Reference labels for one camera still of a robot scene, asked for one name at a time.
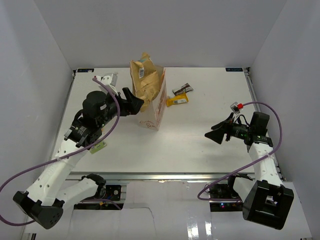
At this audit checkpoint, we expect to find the brown chocolate bar wrapper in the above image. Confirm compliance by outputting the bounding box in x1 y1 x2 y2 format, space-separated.
172 83 194 96

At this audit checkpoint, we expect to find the beige paper gift bag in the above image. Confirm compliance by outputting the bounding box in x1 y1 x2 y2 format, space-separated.
137 65 167 131

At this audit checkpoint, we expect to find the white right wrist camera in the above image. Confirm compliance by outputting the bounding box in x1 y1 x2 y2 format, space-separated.
230 102 244 114

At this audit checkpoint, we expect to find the left blue table label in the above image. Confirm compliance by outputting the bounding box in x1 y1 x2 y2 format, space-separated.
77 68 95 73

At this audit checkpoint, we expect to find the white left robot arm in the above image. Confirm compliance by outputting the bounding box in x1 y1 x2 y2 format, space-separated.
13 87 144 230

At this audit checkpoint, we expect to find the yellow snack bar wrapper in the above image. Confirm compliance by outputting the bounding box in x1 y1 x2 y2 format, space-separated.
166 92 189 107

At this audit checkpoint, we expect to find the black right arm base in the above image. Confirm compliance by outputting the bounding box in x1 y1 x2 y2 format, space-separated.
205 183 243 213

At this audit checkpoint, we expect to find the large tan chip bag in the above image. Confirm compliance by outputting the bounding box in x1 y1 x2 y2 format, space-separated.
129 52 164 112

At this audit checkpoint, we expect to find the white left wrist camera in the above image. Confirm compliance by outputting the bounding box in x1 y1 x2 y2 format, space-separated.
95 72 118 96

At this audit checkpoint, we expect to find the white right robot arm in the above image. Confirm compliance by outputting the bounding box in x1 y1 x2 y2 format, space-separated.
204 111 294 230

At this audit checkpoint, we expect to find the blue table label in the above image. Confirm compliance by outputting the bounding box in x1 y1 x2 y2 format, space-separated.
77 68 95 73
225 67 243 72

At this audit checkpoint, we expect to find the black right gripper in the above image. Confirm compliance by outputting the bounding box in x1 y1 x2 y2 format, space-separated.
205 112 253 144

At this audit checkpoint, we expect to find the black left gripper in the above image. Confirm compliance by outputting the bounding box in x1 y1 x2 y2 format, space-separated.
97 87 144 127

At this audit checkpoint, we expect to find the aluminium table front rail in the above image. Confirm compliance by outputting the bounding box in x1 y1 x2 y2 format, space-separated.
64 171 258 181

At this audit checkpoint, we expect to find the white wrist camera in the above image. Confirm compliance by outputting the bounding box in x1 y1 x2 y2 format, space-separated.
95 72 118 96
230 102 244 114

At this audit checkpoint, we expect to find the small green candy packet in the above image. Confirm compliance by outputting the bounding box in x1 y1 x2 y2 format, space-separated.
89 141 107 155

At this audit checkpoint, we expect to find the right blue table label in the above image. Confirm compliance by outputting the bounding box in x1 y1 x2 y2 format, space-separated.
225 67 243 72

